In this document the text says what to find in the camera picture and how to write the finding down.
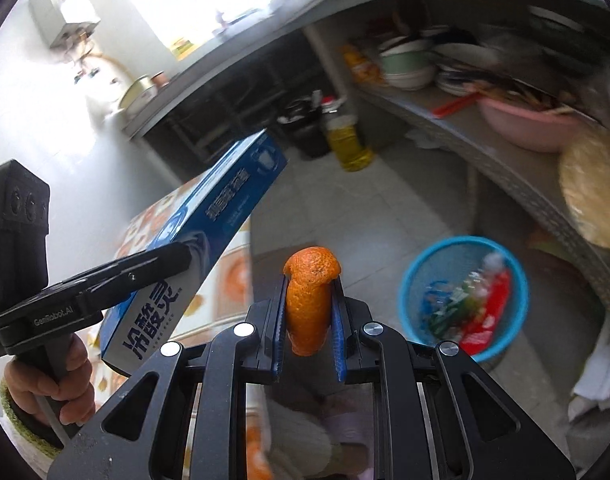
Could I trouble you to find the black pot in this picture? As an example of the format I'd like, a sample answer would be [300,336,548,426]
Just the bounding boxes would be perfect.
[277,91,331,160]

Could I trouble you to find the yellow oil bottle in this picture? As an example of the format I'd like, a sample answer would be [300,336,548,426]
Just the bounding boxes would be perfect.
[321,96,376,173]

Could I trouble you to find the person's left hand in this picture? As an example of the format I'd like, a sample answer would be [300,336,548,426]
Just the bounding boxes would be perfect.
[4,332,96,426]

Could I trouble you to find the white fluffy towel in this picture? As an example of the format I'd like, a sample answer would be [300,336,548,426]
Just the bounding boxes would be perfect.
[265,395,336,480]

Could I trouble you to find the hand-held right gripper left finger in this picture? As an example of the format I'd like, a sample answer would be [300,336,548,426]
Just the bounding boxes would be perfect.
[47,272,291,480]

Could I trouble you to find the pink plastic basin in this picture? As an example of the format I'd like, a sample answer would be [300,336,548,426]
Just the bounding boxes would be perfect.
[475,95,591,153]

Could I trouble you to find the stack of bowls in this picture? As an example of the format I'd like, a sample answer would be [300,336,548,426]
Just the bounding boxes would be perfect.
[377,37,436,92]

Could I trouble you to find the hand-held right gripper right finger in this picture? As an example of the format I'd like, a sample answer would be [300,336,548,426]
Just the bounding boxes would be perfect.
[330,275,578,480]

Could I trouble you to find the blue plastic wrapper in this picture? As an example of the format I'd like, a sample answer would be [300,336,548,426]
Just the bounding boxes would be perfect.
[419,280,453,333]

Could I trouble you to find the perforated metal shelf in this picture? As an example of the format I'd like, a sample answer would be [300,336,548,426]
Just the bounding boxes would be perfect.
[355,80,610,341]

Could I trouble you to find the blue plastic basket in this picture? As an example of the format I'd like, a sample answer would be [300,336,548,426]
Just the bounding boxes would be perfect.
[397,236,530,365]

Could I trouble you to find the green bottle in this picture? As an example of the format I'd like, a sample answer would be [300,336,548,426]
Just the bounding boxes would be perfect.
[430,280,481,341]

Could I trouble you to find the pile of kitchen utensils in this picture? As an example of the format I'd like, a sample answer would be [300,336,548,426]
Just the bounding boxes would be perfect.
[465,70,601,116]

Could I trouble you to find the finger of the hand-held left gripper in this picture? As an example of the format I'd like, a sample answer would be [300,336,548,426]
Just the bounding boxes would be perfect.
[45,242,193,311]

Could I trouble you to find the white crumpled cloth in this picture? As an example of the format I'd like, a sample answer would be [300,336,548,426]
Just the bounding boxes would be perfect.
[568,317,610,423]

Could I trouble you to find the grey concrete counter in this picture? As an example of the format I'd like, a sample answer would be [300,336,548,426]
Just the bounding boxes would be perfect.
[122,0,601,141]

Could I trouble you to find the yellow packet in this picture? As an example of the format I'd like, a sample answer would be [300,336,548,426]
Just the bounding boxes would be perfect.
[340,45,386,86]

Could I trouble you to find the blue cardboard box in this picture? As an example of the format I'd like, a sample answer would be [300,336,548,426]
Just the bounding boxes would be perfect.
[99,129,289,376]

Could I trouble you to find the orange peel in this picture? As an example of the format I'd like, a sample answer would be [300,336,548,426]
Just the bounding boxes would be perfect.
[283,246,342,357]

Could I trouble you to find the stack of plates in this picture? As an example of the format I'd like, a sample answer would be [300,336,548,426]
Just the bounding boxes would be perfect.
[432,42,491,96]

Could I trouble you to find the pink slipper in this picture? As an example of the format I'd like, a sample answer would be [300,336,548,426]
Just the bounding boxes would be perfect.
[325,395,371,448]

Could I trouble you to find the bag of dried noodles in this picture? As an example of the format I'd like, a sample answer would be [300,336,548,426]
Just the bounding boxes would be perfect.
[558,130,610,251]

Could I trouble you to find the white wall water heater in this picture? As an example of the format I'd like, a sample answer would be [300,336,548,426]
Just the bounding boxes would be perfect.
[29,0,102,50]

